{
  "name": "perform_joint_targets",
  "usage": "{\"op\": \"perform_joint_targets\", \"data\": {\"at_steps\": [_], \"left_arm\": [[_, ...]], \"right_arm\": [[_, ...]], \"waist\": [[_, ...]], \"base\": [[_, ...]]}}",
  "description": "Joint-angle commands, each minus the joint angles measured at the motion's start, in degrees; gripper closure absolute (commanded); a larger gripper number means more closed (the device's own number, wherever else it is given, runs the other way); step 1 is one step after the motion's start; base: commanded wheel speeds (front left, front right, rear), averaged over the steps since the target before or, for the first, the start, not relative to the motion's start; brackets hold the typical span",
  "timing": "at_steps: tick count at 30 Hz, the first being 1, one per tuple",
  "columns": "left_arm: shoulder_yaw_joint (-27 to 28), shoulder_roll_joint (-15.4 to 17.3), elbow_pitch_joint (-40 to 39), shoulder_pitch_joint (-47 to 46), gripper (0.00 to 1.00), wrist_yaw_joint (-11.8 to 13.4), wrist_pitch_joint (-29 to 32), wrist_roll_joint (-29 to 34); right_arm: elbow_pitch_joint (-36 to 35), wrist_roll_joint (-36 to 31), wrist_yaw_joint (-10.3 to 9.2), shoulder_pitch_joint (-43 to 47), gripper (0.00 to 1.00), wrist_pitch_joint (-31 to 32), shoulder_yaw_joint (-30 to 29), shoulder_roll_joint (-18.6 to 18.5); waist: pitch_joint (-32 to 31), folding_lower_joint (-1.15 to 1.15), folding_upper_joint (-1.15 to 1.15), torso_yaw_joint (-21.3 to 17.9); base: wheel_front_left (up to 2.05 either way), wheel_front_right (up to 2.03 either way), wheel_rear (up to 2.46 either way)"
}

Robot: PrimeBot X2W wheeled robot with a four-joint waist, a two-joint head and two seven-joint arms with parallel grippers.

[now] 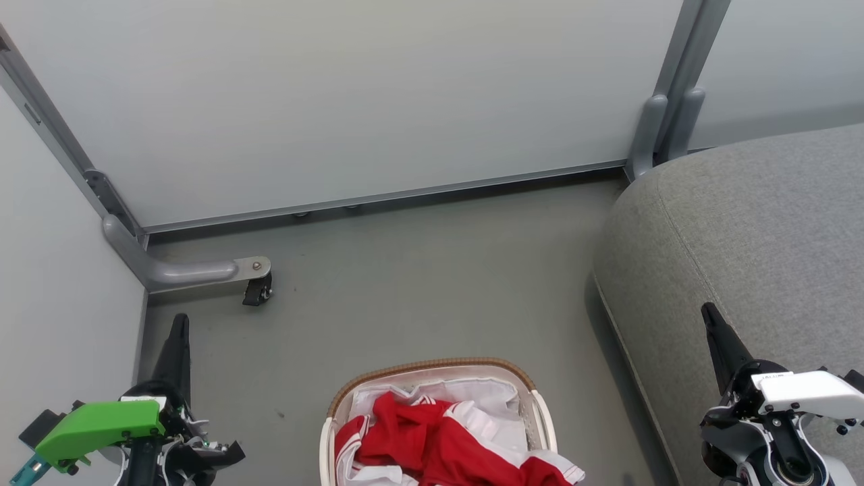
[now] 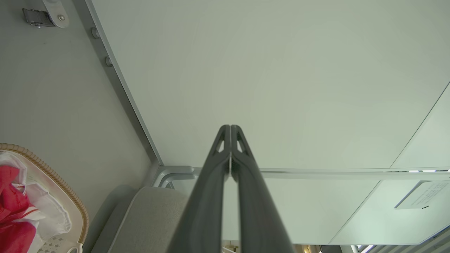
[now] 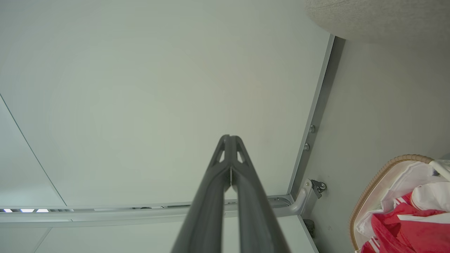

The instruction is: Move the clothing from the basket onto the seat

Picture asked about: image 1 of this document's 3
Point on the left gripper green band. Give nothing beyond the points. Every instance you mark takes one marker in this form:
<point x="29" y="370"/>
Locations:
<point x="101" y="422"/>

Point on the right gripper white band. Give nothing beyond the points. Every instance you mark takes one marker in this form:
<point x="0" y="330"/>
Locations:
<point x="803" y="391"/>

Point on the red Bulls jersey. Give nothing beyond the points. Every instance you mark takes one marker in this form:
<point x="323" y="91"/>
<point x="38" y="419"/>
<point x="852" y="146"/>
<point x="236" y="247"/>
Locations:
<point x="439" y="442"/>

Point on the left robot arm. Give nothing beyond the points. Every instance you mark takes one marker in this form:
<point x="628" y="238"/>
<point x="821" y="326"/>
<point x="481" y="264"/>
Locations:
<point x="145" y="469"/>

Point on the grey fabric sofa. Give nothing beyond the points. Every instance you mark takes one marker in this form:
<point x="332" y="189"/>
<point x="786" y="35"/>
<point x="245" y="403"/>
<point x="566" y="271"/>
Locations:
<point x="756" y="236"/>

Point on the grey partition foot tube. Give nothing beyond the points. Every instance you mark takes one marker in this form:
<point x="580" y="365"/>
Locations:
<point x="182" y="271"/>

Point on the black caster wheel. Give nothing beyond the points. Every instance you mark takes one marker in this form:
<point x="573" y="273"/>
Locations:
<point x="256" y="291"/>

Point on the white laundry basket brown rim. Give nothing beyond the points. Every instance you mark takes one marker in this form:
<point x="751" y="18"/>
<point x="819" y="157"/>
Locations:
<point x="543" y="425"/>

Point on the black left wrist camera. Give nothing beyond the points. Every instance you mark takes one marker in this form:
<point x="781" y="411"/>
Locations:
<point x="40" y="424"/>

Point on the teal left camera connector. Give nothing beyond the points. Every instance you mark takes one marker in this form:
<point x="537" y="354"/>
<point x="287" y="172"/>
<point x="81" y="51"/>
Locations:
<point x="27" y="472"/>

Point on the grey partition corner post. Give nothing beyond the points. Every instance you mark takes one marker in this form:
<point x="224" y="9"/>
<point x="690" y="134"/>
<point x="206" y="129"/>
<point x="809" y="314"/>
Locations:
<point x="61" y="142"/>

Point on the grey partition post double foot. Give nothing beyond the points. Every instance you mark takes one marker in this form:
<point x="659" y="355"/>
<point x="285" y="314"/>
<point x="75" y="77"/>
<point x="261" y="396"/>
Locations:
<point x="668" y="101"/>

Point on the grey partition bottom rail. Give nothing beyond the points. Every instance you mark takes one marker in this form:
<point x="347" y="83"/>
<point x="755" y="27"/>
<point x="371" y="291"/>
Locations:
<point x="405" y="194"/>

